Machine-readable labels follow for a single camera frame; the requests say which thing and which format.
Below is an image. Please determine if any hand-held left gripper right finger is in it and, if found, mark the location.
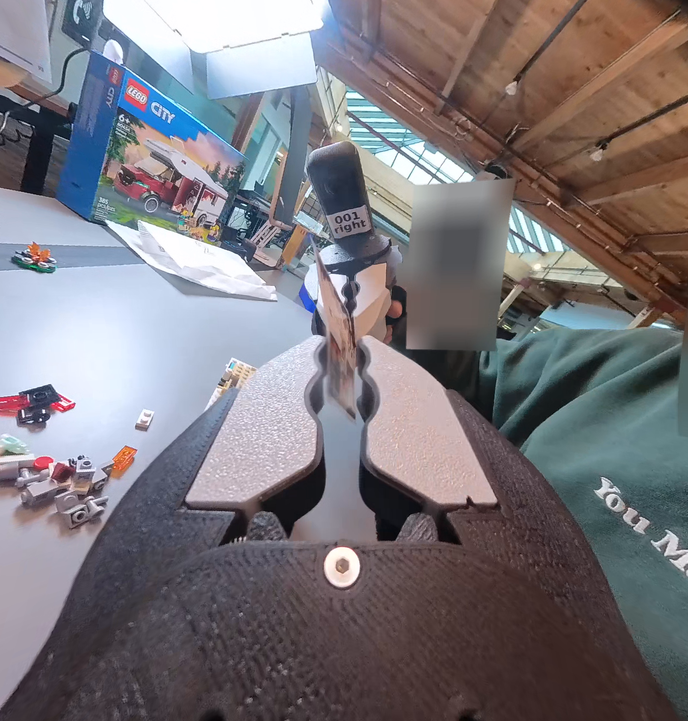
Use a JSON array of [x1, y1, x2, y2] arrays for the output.
[[355, 336, 499, 542]]

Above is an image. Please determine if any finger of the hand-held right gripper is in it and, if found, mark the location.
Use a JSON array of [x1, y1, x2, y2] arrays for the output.
[[316, 270, 354, 339], [351, 262, 392, 340]]

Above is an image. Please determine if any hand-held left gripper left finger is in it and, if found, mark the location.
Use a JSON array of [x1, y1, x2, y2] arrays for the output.
[[184, 337, 327, 542]]

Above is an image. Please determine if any printed sticker sheet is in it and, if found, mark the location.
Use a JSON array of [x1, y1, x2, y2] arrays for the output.
[[315, 248, 357, 420]]

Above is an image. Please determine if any red and tan brick truck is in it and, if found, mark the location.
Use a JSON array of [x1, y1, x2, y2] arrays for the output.
[[206, 356, 258, 412]]

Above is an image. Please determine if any grey desk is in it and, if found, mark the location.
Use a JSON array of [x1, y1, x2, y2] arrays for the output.
[[0, 183, 378, 721]]

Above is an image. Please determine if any person's right hand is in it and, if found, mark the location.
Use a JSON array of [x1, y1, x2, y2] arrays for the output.
[[378, 284, 408, 345]]

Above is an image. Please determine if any white paper bag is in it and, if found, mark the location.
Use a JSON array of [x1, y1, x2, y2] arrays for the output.
[[106, 220, 278, 303]]

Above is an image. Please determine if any green sweatshirt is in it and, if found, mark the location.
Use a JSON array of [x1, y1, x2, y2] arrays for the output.
[[411, 327, 688, 721]]

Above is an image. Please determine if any white light panel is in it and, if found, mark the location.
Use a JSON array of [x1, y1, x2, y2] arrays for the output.
[[103, 0, 329, 101]]

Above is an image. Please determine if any pile of small loose bricks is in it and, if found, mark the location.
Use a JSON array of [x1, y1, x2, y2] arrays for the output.
[[0, 434, 115, 530]]

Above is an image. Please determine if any red and black brick assembly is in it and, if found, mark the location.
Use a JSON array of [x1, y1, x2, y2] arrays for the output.
[[0, 385, 77, 416]]

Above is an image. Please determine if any blue toy box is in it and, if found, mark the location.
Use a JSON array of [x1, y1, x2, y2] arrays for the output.
[[56, 51, 249, 243]]

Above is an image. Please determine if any brick campfire model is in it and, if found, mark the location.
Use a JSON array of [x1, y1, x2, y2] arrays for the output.
[[11, 242, 58, 275]]

